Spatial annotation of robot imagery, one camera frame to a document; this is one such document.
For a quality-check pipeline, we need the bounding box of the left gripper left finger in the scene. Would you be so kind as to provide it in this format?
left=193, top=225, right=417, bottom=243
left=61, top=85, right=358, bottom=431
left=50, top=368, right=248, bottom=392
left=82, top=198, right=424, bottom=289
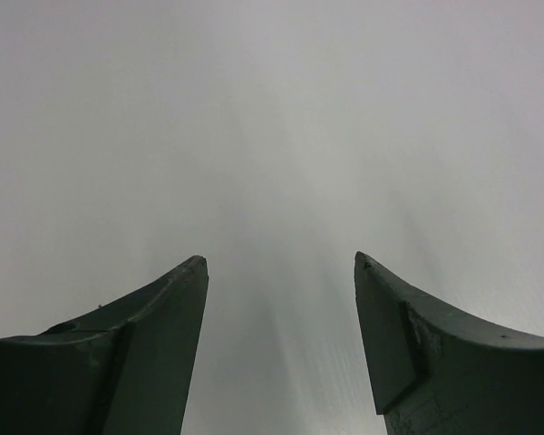
left=0, top=256, right=209, bottom=434

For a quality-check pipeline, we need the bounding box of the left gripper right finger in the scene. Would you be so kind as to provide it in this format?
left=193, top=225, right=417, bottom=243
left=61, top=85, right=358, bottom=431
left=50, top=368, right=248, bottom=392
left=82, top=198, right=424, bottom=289
left=355, top=252, right=544, bottom=434

